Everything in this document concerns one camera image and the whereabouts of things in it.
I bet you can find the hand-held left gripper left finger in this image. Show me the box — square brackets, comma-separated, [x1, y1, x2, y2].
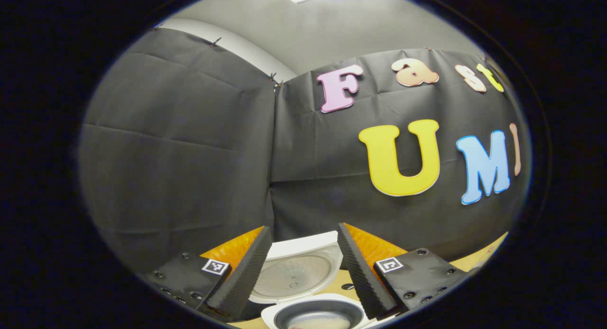
[142, 226, 273, 320]

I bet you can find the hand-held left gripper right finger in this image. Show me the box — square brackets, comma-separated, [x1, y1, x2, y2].
[338, 222, 470, 320]

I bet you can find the white rice cooker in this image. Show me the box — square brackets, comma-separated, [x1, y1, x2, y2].
[249, 231, 380, 329]

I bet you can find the black backdrop cloth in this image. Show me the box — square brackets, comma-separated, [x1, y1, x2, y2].
[78, 26, 532, 273]

